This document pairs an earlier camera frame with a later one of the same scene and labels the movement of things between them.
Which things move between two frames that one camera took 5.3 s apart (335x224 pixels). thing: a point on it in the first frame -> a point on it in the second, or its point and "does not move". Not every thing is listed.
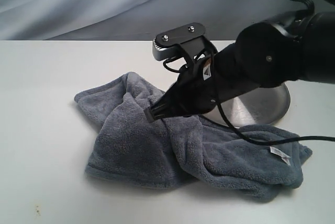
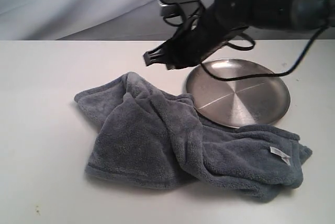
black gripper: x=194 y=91 -> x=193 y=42
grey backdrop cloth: x=139 y=6 does not move
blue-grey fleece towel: x=126 y=143 does not move
